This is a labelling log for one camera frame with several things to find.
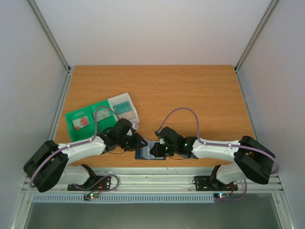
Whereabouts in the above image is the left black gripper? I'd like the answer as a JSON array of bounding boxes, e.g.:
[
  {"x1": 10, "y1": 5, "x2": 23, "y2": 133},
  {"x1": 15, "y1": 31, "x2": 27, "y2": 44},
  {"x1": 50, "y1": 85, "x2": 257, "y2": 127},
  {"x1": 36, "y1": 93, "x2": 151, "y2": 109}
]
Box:
[{"x1": 118, "y1": 133, "x2": 148, "y2": 152}]

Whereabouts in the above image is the dark blue card holder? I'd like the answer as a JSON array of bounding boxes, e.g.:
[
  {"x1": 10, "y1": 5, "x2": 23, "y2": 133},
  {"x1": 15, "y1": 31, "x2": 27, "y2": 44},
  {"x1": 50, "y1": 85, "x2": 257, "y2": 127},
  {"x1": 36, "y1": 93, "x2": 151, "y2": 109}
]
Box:
[{"x1": 135, "y1": 140, "x2": 166, "y2": 160}]

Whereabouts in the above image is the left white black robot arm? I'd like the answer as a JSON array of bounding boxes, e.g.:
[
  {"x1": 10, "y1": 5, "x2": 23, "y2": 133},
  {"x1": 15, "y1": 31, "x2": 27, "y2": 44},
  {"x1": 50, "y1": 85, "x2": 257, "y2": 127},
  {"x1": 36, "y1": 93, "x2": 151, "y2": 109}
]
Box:
[{"x1": 23, "y1": 118, "x2": 148, "y2": 192}]

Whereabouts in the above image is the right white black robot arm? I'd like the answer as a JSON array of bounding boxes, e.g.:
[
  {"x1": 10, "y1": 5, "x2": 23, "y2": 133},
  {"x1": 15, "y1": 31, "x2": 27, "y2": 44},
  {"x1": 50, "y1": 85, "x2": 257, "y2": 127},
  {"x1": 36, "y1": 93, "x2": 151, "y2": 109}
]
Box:
[{"x1": 150, "y1": 127, "x2": 275, "y2": 189}]

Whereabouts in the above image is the teal card in white tray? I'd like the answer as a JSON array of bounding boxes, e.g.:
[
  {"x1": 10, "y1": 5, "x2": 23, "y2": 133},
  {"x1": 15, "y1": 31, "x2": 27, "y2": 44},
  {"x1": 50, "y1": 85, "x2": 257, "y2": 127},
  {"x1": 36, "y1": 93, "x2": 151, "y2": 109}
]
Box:
[{"x1": 113, "y1": 101, "x2": 132, "y2": 115}]

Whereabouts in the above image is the grey card in tray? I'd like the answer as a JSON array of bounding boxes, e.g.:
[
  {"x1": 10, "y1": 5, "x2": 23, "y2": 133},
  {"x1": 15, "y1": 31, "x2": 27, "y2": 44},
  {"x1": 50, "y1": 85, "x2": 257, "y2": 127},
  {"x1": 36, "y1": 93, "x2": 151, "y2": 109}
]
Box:
[{"x1": 96, "y1": 109, "x2": 111, "y2": 122}]

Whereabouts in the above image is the red white card in tray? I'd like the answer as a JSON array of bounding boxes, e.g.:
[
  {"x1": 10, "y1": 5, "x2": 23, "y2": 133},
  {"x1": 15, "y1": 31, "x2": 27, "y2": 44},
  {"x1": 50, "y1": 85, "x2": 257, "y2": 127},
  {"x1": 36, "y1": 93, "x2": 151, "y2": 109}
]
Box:
[{"x1": 72, "y1": 116, "x2": 89, "y2": 130}]

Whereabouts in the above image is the white plastic tray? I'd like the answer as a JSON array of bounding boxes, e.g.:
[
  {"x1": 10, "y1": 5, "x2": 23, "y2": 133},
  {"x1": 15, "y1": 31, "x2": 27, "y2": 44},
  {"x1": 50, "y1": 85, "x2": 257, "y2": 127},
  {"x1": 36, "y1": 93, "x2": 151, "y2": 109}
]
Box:
[{"x1": 108, "y1": 93, "x2": 140, "y2": 124}]

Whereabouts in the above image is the green plastic tray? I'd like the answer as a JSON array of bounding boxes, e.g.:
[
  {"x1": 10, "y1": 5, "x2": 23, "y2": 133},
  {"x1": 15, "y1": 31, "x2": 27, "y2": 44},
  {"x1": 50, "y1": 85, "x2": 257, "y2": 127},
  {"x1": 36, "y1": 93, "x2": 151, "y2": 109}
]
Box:
[{"x1": 65, "y1": 100, "x2": 117, "y2": 142}]

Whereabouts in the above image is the left small circuit board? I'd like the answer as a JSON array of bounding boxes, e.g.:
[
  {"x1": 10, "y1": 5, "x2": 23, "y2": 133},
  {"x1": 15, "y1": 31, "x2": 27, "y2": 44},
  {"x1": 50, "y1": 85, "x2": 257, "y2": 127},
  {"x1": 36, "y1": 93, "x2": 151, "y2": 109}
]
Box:
[{"x1": 83, "y1": 193, "x2": 99, "y2": 201}]

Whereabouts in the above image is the small circuit board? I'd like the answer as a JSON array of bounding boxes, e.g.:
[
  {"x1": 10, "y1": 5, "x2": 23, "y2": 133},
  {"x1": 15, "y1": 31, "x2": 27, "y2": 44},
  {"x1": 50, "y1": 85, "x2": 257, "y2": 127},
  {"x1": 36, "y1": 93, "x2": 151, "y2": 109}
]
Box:
[
  {"x1": 83, "y1": 193, "x2": 99, "y2": 201},
  {"x1": 214, "y1": 192, "x2": 231, "y2": 199}
]

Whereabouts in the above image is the right small circuit board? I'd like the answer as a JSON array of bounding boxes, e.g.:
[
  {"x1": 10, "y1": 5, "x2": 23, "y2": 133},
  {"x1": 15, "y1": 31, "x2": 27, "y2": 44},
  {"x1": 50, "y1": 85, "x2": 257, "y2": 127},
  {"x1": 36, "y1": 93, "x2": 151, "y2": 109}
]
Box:
[{"x1": 214, "y1": 192, "x2": 231, "y2": 199}]

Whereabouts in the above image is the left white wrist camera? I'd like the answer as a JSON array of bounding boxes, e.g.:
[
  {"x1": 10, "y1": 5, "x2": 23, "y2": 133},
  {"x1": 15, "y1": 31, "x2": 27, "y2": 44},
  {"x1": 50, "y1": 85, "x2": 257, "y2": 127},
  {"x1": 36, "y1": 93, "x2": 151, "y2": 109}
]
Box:
[{"x1": 132, "y1": 123, "x2": 139, "y2": 131}]

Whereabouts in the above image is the aluminium front rail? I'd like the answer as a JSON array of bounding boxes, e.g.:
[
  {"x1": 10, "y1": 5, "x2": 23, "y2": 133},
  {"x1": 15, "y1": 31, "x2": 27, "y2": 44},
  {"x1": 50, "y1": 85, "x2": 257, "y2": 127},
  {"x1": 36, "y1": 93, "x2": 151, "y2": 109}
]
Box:
[{"x1": 21, "y1": 167, "x2": 284, "y2": 194}]

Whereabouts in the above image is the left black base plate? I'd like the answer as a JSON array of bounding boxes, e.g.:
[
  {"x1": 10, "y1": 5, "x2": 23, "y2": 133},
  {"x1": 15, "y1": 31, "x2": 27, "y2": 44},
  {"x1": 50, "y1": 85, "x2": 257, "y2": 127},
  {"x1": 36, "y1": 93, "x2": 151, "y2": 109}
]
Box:
[{"x1": 67, "y1": 176, "x2": 111, "y2": 191}]

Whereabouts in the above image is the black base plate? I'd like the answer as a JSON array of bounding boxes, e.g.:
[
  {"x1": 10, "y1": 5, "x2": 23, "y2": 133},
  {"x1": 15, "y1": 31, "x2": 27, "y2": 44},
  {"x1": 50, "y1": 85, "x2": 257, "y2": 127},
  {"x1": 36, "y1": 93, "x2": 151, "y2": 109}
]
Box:
[
  {"x1": 67, "y1": 176, "x2": 111, "y2": 191},
  {"x1": 193, "y1": 176, "x2": 238, "y2": 191}
]

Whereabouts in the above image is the grey slotted cable duct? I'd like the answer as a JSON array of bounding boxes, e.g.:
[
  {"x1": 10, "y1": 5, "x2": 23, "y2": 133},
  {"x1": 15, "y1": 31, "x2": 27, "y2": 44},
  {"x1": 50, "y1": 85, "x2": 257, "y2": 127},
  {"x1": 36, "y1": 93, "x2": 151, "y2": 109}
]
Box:
[{"x1": 32, "y1": 193, "x2": 214, "y2": 204}]

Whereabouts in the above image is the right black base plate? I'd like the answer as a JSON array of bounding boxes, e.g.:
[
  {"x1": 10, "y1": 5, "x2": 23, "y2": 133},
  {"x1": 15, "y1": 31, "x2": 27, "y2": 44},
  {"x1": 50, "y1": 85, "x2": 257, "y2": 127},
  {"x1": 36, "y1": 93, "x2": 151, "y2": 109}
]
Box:
[{"x1": 193, "y1": 176, "x2": 238, "y2": 191}]

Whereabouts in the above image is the left aluminium frame post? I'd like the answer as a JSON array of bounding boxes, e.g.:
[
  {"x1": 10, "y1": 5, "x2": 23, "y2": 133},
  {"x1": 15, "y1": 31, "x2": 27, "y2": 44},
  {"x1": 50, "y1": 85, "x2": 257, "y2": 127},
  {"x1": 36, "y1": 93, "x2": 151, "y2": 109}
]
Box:
[{"x1": 26, "y1": 0, "x2": 72, "y2": 72}]

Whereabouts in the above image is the aluminium frame post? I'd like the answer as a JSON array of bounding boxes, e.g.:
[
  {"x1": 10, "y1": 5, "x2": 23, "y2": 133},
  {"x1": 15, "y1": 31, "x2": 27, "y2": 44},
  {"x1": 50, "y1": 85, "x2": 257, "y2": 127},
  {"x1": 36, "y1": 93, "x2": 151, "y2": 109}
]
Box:
[
  {"x1": 234, "y1": 0, "x2": 280, "y2": 72},
  {"x1": 26, "y1": 0, "x2": 72, "y2": 72}
]

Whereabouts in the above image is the right aluminium frame post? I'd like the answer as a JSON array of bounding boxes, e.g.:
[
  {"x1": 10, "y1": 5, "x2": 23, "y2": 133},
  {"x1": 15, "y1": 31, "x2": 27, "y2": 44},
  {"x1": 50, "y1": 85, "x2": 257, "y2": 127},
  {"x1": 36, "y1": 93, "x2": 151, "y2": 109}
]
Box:
[{"x1": 234, "y1": 0, "x2": 280, "y2": 72}]

